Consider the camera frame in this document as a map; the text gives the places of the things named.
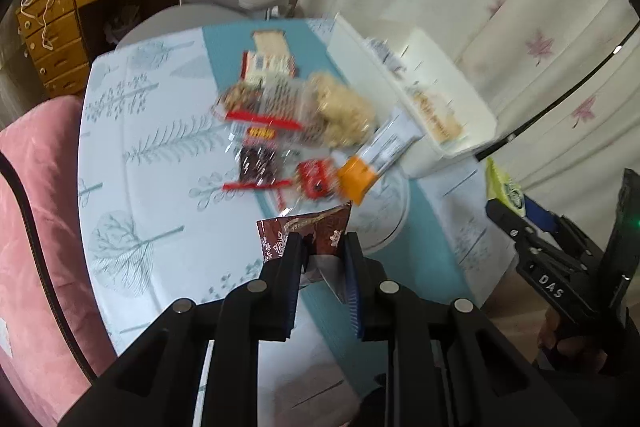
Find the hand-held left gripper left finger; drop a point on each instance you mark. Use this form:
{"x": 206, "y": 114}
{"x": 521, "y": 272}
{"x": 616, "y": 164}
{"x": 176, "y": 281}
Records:
{"x": 294, "y": 287}

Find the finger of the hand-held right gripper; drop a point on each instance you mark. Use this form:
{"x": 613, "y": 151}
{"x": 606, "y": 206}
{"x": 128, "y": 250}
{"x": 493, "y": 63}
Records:
{"x": 510, "y": 222}
{"x": 542, "y": 214}

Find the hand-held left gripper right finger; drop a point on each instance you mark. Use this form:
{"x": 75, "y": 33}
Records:
{"x": 351, "y": 287}

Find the yellow green snack packet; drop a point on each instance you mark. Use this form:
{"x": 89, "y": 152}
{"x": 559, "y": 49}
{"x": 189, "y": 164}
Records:
{"x": 502, "y": 184}

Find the brown snack packet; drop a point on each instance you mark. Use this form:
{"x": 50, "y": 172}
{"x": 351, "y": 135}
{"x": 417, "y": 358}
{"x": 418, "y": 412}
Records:
{"x": 320, "y": 227}

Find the orange and white snack packet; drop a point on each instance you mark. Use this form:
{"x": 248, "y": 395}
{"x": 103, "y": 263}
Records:
{"x": 357, "y": 177}

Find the small red snack packet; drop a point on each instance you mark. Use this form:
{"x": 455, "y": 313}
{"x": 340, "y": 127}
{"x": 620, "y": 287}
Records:
{"x": 315, "y": 177}

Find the dark fruit bar packet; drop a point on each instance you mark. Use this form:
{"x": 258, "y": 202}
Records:
{"x": 257, "y": 164}

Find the white plastic bin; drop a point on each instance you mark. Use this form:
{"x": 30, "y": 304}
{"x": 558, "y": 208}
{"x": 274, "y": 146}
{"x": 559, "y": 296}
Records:
{"x": 450, "y": 57}

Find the clear nut bar packet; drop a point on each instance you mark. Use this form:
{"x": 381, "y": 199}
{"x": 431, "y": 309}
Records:
{"x": 240, "y": 99}

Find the person's right hand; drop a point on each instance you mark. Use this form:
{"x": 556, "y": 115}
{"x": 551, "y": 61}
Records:
{"x": 552, "y": 332}

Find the clear round plate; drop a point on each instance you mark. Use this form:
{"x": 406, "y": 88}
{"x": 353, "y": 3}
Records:
{"x": 385, "y": 217}

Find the beige snack bar packet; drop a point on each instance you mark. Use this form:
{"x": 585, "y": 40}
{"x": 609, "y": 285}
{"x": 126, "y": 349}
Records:
{"x": 437, "y": 114}

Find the puffed rice cracker packet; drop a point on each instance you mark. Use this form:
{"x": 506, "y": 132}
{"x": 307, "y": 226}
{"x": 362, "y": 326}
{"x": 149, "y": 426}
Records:
{"x": 340, "y": 112}

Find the white and blue packet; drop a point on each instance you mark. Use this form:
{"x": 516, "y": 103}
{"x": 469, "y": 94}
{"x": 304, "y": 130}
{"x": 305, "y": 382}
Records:
{"x": 385, "y": 54}

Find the red and white snack packet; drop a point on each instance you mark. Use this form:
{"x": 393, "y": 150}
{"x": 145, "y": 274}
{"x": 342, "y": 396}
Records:
{"x": 267, "y": 64}

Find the teal striped table runner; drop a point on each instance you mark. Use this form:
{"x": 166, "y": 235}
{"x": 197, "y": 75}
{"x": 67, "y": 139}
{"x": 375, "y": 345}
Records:
{"x": 225, "y": 52}

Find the beige wafer packet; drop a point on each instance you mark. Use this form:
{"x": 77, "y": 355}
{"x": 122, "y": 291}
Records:
{"x": 270, "y": 42}

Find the pink sofa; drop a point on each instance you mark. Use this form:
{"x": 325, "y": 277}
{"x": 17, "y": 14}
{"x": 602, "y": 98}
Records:
{"x": 50, "y": 147}

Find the dark cloth bundle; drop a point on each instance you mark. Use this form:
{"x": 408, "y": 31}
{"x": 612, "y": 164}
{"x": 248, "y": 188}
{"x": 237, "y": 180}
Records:
{"x": 120, "y": 19}

